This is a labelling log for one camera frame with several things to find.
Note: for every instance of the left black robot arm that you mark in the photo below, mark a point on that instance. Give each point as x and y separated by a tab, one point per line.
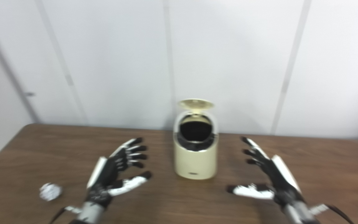
90	213

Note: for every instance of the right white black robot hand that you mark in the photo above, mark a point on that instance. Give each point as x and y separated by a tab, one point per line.
280	180

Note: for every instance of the black bin liner bag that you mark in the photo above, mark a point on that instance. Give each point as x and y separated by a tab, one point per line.
196	132

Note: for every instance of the white paper ball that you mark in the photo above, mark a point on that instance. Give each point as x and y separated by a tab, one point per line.
51	192

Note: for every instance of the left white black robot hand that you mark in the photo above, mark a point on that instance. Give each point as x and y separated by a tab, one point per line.
104	177

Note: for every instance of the cream round bin lid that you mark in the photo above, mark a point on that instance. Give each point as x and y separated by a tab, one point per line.
196	104

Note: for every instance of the cream-colored bin body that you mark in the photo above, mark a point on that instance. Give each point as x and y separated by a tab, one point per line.
194	163

